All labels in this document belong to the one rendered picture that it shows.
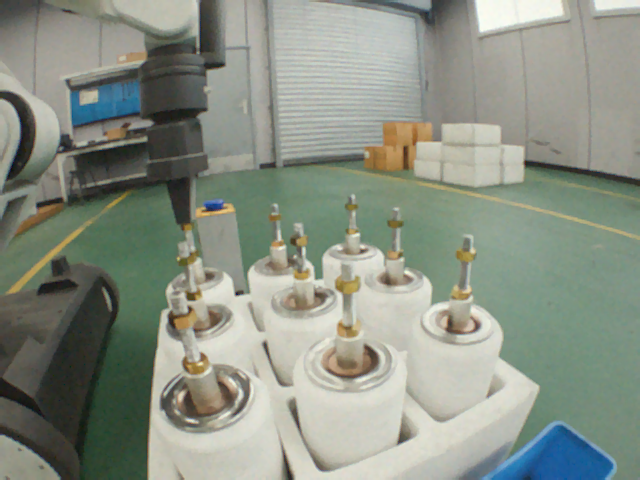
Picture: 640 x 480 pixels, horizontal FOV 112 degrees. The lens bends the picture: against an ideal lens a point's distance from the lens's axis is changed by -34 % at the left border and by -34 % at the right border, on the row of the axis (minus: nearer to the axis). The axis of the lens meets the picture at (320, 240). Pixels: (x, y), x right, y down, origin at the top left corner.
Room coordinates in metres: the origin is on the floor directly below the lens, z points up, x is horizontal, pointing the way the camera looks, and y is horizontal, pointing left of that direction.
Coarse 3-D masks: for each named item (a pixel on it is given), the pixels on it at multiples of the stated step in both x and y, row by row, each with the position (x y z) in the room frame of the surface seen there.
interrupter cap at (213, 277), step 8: (208, 272) 0.42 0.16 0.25; (216, 272) 0.42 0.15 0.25; (176, 280) 0.39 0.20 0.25; (184, 280) 0.39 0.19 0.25; (208, 280) 0.39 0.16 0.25; (216, 280) 0.39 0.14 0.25; (176, 288) 0.36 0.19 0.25; (184, 288) 0.37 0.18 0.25; (200, 288) 0.36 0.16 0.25; (208, 288) 0.37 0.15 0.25
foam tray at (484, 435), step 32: (160, 352) 0.32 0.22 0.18; (256, 352) 0.33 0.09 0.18; (160, 384) 0.26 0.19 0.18; (512, 384) 0.22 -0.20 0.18; (288, 416) 0.22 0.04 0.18; (416, 416) 0.20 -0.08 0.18; (480, 416) 0.19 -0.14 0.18; (512, 416) 0.19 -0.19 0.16; (160, 448) 0.17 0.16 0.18; (288, 448) 0.18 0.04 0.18; (416, 448) 0.17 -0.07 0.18; (448, 448) 0.16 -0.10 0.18; (480, 448) 0.18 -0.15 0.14
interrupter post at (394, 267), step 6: (390, 258) 0.36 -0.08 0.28; (402, 258) 0.36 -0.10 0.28; (390, 264) 0.36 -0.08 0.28; (396, 264) 0.35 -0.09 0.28; (402, 264) 0.36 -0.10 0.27; (390, 270) 0.36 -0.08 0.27; (396, 270) 0.35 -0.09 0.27; (402, 270) 0.36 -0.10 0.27; (390, 276) 0.36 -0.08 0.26; (396, 276) 0.35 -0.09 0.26; (402, 276) 0.36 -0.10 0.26; (390, 282) 0.36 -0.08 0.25; (396, 282) 0.35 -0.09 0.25
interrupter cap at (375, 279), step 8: (368, 272) 0.38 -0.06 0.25; (376, 272) 0.38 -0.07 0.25; (384, 272) 0.38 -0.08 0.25; (408, 272) 0.38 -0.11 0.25; (416, 272) 0.37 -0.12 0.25; (368, 280) 0.36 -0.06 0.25; (376, 280) 0.36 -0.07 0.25; (384, 280) 0.36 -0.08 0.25; (408, 280) 0.36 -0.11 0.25; (416, 280) 0.35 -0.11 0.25; (376, 288) 0.34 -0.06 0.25; (384, 288) 0.33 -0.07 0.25; (392, 288) 0.34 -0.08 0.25; (400, 288) 0.33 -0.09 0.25; (408, 288) 0.33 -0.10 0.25; (416, 288) 0.33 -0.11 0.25
